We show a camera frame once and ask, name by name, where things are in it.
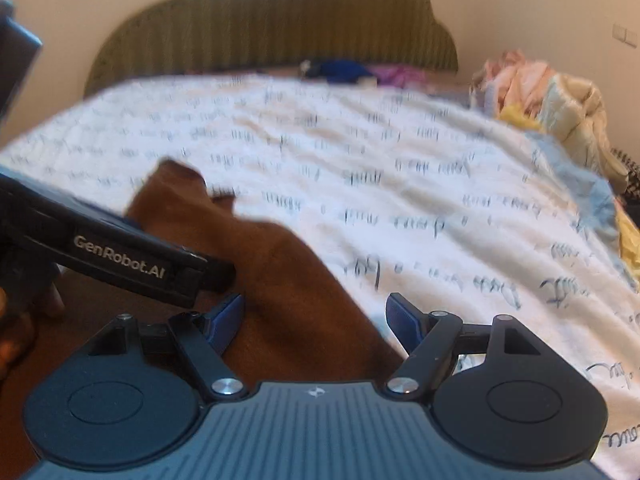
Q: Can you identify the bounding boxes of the wall switch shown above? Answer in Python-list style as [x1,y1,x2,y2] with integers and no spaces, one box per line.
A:
[612,24,640,47]

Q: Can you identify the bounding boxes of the cream quilted blanket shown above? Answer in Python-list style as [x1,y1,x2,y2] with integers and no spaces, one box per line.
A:
[540,74,631,191]

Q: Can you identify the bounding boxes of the grey panel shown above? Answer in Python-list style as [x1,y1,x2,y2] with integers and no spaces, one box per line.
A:
[0,0,45,126]

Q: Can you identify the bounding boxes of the yellow cloth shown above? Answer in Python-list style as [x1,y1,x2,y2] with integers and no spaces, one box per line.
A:
[612,207,640,291]
[495,104,546,133]

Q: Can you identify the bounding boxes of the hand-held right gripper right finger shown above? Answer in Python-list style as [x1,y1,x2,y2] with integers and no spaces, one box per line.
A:
[384,292,532,404]

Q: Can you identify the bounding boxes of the black white checked cloth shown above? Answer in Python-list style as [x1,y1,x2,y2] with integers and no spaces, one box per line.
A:
[607,147,640,196]

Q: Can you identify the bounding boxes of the brown knit garment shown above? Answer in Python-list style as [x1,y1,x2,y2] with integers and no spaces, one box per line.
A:
[0,159,407,466]

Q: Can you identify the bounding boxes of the pile of pastel clothes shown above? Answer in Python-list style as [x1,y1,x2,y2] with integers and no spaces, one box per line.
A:
[470,50,556,121]

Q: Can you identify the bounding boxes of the person's left hand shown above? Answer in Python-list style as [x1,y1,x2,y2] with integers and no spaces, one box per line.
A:
[0,265,67,381]

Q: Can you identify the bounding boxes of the blue cloth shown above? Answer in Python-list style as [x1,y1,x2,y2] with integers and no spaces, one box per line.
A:
[320,59,376,83]

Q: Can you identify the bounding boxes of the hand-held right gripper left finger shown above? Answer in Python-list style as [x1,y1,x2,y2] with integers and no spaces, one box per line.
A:
[89,293,247,402]

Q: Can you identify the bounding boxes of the white script-printed blanket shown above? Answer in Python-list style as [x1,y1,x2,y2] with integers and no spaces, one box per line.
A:
[0,72,640,480]

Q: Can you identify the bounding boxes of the purple cloth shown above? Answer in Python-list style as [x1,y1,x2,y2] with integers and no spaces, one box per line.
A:
[372,64,426,88]

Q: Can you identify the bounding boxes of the green ribbed headboard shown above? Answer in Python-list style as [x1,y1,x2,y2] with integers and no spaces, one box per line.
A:
[82,0,460,98]

